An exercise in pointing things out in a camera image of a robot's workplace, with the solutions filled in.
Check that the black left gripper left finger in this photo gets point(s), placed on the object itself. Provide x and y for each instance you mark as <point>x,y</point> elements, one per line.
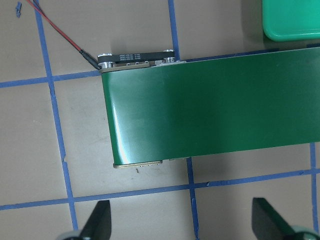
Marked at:
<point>97,227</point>

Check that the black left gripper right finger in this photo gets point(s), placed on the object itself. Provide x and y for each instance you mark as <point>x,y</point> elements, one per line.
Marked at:
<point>268,224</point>

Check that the green conveyor belt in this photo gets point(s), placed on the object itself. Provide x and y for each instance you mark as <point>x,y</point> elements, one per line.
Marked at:
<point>214,106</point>

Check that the green plastic tray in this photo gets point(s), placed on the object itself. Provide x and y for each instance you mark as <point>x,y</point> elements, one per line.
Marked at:
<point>291,20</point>

